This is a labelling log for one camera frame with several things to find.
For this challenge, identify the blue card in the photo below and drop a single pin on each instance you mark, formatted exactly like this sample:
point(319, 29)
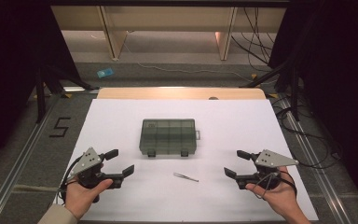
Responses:
point(105, 72)

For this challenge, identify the white table sheet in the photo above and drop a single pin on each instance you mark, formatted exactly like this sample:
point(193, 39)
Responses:
point(223, 124)

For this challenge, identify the black curtain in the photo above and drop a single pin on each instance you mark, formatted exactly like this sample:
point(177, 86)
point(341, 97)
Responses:
point(345, 77)
point(9, 62)

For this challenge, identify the black overhead frame bar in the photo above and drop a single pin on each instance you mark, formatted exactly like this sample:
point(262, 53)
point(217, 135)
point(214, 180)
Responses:
point(167, 2)

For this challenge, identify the smoky clear plastic compartment box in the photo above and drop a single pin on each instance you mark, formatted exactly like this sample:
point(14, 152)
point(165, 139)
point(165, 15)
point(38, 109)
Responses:
point(167, 137)

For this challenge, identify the beige wooden desk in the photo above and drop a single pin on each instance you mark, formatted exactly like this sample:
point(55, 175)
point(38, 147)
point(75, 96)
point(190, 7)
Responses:
point(167, 18)

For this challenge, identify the metal tweezers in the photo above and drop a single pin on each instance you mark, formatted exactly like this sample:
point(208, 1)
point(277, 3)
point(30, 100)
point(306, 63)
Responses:
point(185, 177)

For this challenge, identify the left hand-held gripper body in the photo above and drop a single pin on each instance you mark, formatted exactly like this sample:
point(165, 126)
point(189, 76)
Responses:
point(88, 160)

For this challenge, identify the dark round table grommet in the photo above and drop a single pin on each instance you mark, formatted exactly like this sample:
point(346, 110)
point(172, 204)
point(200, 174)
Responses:
point(213, 98)

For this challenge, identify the metal floor rail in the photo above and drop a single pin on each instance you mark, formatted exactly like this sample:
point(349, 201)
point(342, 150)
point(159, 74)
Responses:
point(317, 174)
point(15, 174)

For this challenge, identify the person's left hand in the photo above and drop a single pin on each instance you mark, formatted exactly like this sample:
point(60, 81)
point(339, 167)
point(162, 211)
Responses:
point(80, 199)

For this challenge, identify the black metal stand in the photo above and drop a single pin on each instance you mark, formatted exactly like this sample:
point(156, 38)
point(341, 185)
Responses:
point(293, 93)
point(40, 99)

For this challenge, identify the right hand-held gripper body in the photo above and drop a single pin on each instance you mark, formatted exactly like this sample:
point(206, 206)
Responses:
point(270, 160)

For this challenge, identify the person's right hand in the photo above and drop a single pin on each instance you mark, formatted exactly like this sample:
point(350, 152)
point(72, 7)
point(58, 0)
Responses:
point(281, 197)

